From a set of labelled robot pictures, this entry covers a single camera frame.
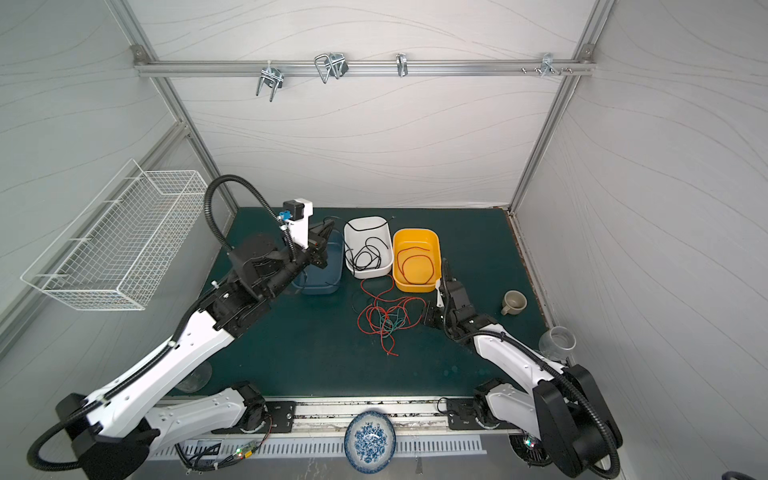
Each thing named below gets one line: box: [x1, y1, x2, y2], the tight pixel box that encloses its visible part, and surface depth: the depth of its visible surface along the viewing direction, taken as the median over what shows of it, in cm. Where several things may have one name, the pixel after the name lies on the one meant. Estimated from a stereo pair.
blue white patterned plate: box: [344, 410, 397, 474], surface depth 70 cm
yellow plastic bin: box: [392, 228, 442, 293], surface depth 106 cm
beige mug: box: [501, 290, 528, 315], surface depth 92 cm
